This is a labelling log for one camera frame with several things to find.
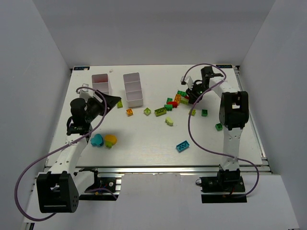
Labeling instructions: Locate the lime 2x3 lego brick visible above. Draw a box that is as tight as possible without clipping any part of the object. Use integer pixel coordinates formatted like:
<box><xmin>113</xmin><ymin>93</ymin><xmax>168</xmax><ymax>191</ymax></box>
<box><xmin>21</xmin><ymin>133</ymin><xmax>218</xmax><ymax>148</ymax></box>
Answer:
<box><xmin>154</xmin><ymin>107</ymin><xmax>167</xmax><ymax>117</ymax></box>

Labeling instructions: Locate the blue heart lego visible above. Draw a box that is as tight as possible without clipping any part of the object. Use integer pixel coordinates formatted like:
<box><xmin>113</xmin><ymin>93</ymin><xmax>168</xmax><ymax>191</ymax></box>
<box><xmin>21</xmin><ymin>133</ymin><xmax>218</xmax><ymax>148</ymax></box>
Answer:
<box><xmin>90</xmin><ymin>134</ymin><xmax>104</xmax><ymax>147</ymax></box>

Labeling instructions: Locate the orange 2x3 lego brick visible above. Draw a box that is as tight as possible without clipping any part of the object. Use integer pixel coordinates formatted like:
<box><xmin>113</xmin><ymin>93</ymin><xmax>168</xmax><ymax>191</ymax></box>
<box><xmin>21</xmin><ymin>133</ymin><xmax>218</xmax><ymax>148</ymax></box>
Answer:
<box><xmin>174</xmin><ymin>94</ymin><xmax>181</xmax><ymax>104</ymax></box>

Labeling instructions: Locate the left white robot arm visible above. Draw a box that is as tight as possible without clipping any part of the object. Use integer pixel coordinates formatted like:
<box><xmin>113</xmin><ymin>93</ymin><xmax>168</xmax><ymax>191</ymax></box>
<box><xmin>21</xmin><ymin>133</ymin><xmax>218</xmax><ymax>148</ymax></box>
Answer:
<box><xmin>36</xmin><ymin>89</ymin><xmax>121</xmax><ymax>213</ymax></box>

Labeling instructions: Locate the right white divided container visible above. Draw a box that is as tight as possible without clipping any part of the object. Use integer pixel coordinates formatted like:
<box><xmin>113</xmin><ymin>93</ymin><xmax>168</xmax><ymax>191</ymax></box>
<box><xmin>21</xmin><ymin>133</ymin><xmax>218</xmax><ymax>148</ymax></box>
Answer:
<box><xmin>123</xmin><ymin>72</ymin><xmax>143</xmax><ymax>108</ymax></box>

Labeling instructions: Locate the green lego brick top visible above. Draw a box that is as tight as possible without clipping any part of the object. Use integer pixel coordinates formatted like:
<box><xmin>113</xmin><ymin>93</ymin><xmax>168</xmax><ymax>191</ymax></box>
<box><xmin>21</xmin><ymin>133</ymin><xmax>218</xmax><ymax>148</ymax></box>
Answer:
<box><xmin>177</xmin><ymin>91</ymin><xmax>187</xmax><ymax>97</ymax></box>

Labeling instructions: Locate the green lego lower right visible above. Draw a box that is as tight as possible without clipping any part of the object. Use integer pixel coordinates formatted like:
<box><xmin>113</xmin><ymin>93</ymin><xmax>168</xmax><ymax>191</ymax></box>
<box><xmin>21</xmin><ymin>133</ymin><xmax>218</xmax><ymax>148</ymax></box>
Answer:
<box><xmin>215</xmin><ymin>123</ymin><xmax>223</xmax><ymax>131</ymax></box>

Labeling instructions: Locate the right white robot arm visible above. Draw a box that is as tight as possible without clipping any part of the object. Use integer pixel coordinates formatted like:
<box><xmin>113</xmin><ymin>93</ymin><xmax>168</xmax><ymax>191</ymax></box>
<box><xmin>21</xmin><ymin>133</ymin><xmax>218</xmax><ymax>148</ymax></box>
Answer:
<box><xmin>181</xmin><ymin>63</ymin><xmax>249</xmax><ymax>172</ymax></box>

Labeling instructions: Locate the blue 2x3 lego brick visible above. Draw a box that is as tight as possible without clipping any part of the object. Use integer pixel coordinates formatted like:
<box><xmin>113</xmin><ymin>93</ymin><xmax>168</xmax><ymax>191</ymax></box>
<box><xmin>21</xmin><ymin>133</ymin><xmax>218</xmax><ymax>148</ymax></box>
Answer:
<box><xmin>176</xmin><ymin>140</ymin><xmax>189</xmax><ymax>152</ymax></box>

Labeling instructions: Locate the lime lego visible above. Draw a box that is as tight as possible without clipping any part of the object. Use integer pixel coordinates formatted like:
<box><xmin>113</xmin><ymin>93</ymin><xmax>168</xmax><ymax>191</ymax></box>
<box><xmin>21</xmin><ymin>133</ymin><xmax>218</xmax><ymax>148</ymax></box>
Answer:
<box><xmin>117</xmin><ymin>100</ymin><xmax>123</xmax><ymax>108</ymax></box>
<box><xmin>180</xmin><ymin>98</ymin><xmax>189</xmax><ymax>105</ymax></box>

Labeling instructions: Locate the lime lego brick right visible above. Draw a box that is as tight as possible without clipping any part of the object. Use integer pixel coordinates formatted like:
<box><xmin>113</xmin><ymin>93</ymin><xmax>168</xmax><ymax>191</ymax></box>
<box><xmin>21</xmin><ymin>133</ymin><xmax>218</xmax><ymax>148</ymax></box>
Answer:
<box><xmin>189</xmin><ymin>109</ymin><xmax>196</xmax><ymax>116</ymax></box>

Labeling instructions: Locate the left white divided container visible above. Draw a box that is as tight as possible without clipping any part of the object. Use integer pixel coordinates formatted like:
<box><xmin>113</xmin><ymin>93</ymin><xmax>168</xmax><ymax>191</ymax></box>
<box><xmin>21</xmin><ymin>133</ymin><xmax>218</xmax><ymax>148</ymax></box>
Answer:
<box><xmin>92</xmin><ymin>73</ymin><xmax>112</xmax><ymax>95</ymax></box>

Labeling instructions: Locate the pale green lego piece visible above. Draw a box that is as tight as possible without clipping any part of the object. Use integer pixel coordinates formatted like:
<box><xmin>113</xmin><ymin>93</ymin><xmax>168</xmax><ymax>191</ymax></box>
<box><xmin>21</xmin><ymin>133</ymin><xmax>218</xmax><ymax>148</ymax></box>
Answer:
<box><xmin>165</xmin><ymin>117</ymin><xmax>174</xmax><ymax>127</ymax></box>

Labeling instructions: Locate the white divided container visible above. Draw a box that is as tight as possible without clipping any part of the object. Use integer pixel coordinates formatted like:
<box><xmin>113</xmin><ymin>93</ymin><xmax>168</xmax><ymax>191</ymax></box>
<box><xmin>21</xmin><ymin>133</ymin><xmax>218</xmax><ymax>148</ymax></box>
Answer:
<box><xmin>123</xmin><ymin>72</ymin><xmax>143</xmax><ymax>108</ymax></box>
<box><xmin>92</xmin><ymin>73</ymin><xmax>112</xmax><ymax>95</ymax></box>

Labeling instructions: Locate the orange small lego brick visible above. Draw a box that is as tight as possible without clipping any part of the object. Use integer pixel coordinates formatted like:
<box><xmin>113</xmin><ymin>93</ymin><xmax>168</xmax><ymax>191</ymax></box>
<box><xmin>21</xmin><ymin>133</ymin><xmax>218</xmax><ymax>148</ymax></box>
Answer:
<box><xmin>126</xmin><ymin>108</ymin><xmax>133</xmax><ymax>116</ymax></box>

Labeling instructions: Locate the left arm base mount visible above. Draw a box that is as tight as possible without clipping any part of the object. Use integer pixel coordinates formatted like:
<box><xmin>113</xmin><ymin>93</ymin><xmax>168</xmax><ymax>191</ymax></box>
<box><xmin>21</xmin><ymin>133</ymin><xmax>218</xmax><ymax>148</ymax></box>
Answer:
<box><xmin>74</xmin><ymin>168</ymin><xmax>121</xmax><ymax>201</ymax></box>

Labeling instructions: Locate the red rounded lego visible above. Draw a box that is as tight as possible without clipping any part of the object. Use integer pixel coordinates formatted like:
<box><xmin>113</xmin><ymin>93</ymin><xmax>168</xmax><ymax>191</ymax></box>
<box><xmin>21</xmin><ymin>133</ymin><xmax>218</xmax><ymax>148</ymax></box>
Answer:
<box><xmin>166</xmin><ymin>101</ymin><xmax>178</xmax><ymax>108</ymax></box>

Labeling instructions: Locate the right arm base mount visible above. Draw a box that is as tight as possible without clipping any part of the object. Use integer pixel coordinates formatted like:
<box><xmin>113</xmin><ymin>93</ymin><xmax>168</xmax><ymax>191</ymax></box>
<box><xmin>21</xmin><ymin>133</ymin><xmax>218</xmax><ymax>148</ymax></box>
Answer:
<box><xmin>195</xmin><ymin>169</ymin><xmax>247</xmax><ymax>204</ymax></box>

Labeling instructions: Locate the green lego brick middle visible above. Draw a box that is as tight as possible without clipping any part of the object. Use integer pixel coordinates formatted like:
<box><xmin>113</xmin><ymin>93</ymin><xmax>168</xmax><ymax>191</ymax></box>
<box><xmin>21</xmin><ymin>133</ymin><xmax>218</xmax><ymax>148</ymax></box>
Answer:
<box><xmin>201</xmin><ymin>109</ymin><xmax>208</xmax><ymax>117</ymax></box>

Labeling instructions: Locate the dark green lego brick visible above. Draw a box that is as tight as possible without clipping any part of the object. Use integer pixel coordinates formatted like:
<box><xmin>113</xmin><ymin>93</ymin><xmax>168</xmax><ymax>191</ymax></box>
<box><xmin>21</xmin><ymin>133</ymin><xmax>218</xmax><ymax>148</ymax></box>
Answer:
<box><xmin>164</xmin><ymin>104</ymin><xmax>173</xmax><ymax>111</ymax></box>

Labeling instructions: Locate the yellow heart lego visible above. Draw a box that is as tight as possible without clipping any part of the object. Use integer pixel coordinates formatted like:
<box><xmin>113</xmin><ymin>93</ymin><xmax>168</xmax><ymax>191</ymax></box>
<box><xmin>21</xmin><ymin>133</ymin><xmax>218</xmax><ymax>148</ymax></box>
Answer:
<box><xmin>105</xmin><ymin>135</ymin><xmax>118</xmax><ymax>148</ymax></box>

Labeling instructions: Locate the small green lego pile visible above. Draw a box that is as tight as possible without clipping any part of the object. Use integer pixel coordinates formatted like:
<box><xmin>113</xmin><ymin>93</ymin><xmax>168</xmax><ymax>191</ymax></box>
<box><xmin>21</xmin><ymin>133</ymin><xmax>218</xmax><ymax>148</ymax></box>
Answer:
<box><xmin>166</xmin><ymin>98</ymin><xmax>173</xmax><ymax>104</ymax></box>

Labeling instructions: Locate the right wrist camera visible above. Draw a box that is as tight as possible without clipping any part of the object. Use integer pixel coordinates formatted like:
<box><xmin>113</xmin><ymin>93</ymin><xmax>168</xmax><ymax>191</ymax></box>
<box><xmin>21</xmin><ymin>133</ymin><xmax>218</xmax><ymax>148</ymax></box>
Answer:
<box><xmin>180</xmin><ymin>76</ymin><xmax>194</xmax><ymax>90</ymax></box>

